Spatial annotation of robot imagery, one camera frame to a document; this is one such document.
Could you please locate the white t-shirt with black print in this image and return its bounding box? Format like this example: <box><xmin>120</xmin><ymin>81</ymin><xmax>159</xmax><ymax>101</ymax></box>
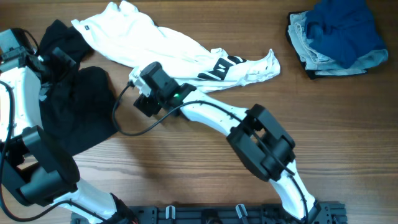
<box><xmin>72</xmin><ymin>1</ymin><xmax>280</xmax><ymax>93</ymax></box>

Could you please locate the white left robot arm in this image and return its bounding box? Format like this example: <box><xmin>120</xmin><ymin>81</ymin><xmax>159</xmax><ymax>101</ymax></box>
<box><xmin>1</xmin><ymin>47</ymin><xmax>137</xmax><ymax>223</ymax></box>

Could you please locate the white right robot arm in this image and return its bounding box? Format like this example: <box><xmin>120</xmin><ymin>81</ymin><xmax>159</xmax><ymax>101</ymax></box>
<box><xmin>134</xmin><ymin>90</ymin><xmax>320</xmax><ymax>223</ymax></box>

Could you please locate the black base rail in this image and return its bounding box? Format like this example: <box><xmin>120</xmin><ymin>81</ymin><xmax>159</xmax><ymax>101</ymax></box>
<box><xmin>70</xmin><ymin>202</ymin><xmax>348</xmax><ymax>224</ymax></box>

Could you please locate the light grey garment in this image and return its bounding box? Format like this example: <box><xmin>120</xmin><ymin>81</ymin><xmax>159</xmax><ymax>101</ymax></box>
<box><xmin>287</xmin><ymin>11</ymin><xmax>389</xmax><ymax>77</ymax></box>

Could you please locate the blue garment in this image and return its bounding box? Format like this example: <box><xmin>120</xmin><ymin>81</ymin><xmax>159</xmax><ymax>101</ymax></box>
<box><xmin>305</xmin><ymin>0</ymin><xmax>386</xmax><ymax>68</ymax></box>

